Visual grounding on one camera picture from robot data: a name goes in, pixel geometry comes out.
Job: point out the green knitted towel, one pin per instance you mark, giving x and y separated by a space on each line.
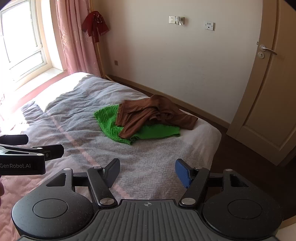
106 120

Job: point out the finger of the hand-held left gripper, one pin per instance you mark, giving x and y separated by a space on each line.
13 139
54 150

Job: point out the beige door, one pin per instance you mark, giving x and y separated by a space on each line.
266 104

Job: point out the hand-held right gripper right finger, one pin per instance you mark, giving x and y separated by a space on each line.
182 172

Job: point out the white wall socket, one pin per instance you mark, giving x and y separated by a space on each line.
171 19

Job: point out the beige window sill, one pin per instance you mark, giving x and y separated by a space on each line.
41 74

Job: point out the grey pink herringbone blanket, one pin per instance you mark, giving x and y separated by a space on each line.
81 115

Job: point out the pink curtain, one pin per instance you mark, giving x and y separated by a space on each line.
74 34

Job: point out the wall socket with charger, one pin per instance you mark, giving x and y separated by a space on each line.
180 20

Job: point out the white wall control panel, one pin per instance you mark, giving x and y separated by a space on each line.
209 25

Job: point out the brown shirt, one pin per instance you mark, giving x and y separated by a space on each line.
138 115

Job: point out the window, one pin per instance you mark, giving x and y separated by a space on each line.
20 34

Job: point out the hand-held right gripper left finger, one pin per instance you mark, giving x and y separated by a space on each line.
113 172

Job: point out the silver door lock knob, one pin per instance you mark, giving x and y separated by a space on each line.
260 55

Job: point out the person's left hand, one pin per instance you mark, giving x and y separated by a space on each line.
1 192

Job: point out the wooden stick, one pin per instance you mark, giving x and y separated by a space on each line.
100 58

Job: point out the red hanging cloth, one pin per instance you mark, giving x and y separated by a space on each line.
94 23

